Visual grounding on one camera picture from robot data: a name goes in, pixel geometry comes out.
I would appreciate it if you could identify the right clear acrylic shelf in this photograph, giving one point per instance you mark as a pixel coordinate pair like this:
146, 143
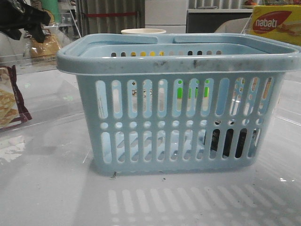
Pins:
275, 29

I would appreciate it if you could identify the dark grey counter cabinet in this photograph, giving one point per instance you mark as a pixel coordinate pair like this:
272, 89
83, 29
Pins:
209, 20

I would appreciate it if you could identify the dark tissue pack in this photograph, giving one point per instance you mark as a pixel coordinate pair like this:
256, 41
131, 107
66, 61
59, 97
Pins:
245, 135

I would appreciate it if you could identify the yellow nabati wafer box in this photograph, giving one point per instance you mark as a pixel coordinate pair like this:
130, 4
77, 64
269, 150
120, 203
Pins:
288, 12

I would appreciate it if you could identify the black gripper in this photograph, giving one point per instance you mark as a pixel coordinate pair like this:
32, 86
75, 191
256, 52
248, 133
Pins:
17, 14

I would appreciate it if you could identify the maroon cracker snack packet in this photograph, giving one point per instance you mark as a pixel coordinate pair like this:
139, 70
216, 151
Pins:
12, 107

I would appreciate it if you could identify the grey armchair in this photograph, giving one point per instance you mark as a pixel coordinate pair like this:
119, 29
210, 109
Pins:
233, 26

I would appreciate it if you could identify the clear acrylic display shelf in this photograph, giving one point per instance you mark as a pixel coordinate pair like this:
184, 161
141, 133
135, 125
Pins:
11, 51

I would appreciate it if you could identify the light blue plastic basket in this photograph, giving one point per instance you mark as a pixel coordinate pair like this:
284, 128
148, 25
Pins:
144, 113

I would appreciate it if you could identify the packaged bread clear wrapper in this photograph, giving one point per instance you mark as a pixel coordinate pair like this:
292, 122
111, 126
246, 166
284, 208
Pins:
48, 48

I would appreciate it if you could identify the fruit plate on counter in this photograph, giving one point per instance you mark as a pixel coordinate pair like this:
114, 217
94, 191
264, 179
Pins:
250, 3

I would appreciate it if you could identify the green cartoon bottle rear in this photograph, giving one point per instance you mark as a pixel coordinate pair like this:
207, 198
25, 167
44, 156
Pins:
49, 6

